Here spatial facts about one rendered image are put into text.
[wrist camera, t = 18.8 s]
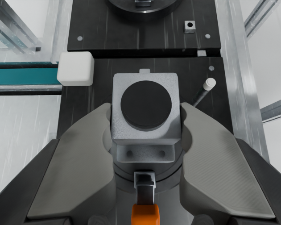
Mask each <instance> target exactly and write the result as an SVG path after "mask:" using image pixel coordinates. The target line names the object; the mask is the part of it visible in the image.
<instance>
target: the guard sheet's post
mask: <svg viewBox="0 0 281 225"><path fill-rule="evenodd" d="M0 41H1V42H2V43H4V44H5V45H6V46H7V47H8V48H9V49H10V50H12V51H13V52H14V53H15V54H24V52H25V53H26V54H35V51H36V47H35V46H34V45H36V44H37V37H36V36H35V35H34V34H33V32H32V31H31V30H30V29H29V28H28V26H27V25H26V24H25V23H24V22H23V21H22V20H21V19H20V17H19V16H18V15H17V14H16V13H15V11H14V10H13V9H12V8H11V7H10V6H9V4H8V3H7V2H6V1H5V0H0Z"/></svg>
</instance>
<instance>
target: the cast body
mask: <svg viewBox="0 0 281 225"><path fill-rule="evenodd" d="M181 137H182V127H181V114H180V100H179V87H178V76H177V74H176V73H150V69H140V73H117V74H115V75H114V77H113V92H112V120H111V138H112V140H113V141H114V142H115V143H116V144H117V161H118V162H120V163H171V162H174V161H175V150H174V144H175V143H176V142H178V141H179V140H180V139H181Z"/></svg>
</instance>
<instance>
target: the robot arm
mask: <svg viewBox="0 0 281 225"><path fill-rule="evenodd" d="M180 114H181V127H182V140H181V147H182V148H183V149H184V151H185V152H186V153H185V154H184V156H183V161H182V170H181V176H180V182H179V192H180V203H181V205H182V207H183V208H184V209H185V210H186V211H188V212H189V213H190V214H192V215H193V216H194V219H193V221H192V223H191V225H281V173H280V172H279V171H278V170H277V169H276V168H275V167H274V166H272V165H271V164H270V163H269V162H268V161H267V160H266V159H265V158H264V157H263V156H262V155H260V154H259V153H258V152H257V151H256V150H255V149H254V148H253V147H252V146H251V145H250V144H248V143H247V142H246V141H245V140H244V139H242V138H236V137H235V136H234V135H233V134H232V133H231V132H230V131H228V130H227V129H226V128H225V127H224V126H223V125H221V124H220V123H219V122H218V121H216V120H215V119H213V118H212V117H210V116H208V115H207V114H205V113H203V112H202V111H200V110H198V109H197V108H195V107H194V106H192V105H190V104H189V103H186V102H184V103H180ZM111 120H112V104H110V103H104V104H103V105H101V106H99V107H98V108H96V109H95V110H93V111H92V112H90V113H89V114H87V115H86V116H84V117H83V118H81V119H80V120H78V121H77V122H75V123H74V124H73V125H72V126H71V127H70V128H69V129H68V130H67V131H66V132H65V133H64V134H63V135H62V136H61V137H60V138H59V139H52V140H51V141H50V142H49V143H48V144H47V145H46V146H45V147H44V148H43V149H42V150H41V151H40V152H39V153H38V154H37V155H36V156H35V157H34V158H33V159H32V160H31V161H30V162H29V163H28V164H27V165H26V166H25V167H24V168H23V169H22V170H21V171H20V172H19V173H18V174H17V175H16V176H15V177H14V178H13V179H12V181H11V182H10V183H9V184H8V185H7V186H6V187H5V188H4V189H3V190H2V191H1V192H0V225H110V223H109V221H108V219H107V217H106V216H105V214H106V213H108V212H109V211H110V210H111V209H113V207H114V206H115V204H116V179H115V172H114V164H113V157H112V155H111V154H110V153H109V152H108V151H109V150H110V148H111V147H112V138H111Z"/></svg>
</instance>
